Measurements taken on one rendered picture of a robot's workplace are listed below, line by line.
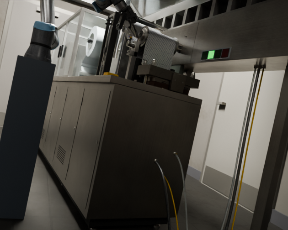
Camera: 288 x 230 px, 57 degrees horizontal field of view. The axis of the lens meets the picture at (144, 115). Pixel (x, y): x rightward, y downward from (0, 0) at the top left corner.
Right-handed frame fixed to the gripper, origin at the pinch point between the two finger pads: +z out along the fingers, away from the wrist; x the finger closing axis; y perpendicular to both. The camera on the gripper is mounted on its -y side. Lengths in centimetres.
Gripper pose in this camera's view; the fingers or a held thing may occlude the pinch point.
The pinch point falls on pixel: (136, 37)
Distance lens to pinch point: 192.0
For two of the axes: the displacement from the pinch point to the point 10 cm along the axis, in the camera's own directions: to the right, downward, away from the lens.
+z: 5.1, 7.6, 3.9
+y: 7.1, -6.3, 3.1
